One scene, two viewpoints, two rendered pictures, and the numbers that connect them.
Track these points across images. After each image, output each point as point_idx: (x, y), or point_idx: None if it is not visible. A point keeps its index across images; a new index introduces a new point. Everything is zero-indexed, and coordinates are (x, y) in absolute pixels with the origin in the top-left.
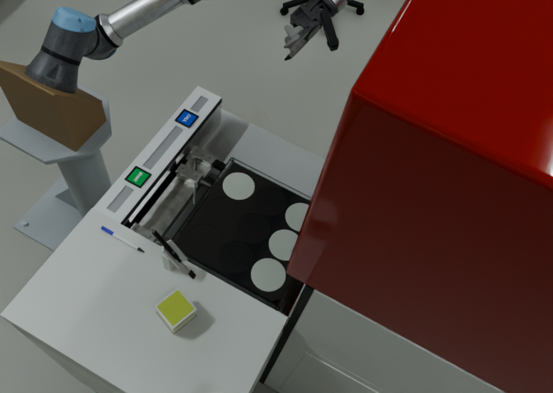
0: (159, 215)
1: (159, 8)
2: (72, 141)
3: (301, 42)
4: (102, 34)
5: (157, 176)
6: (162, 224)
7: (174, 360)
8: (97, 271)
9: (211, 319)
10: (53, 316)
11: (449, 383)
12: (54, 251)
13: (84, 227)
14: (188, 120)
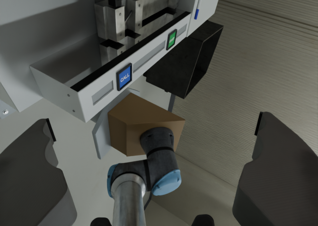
0: None
1: (140, 219)
2: (140, 97)
3: (70, 207)
4: (143, 178)
5: (168, 30)
6: None
7: None
8: None
9: None
10: None
11: None
12: (200, 24)
13: (193, 27)
14: (125, 73)
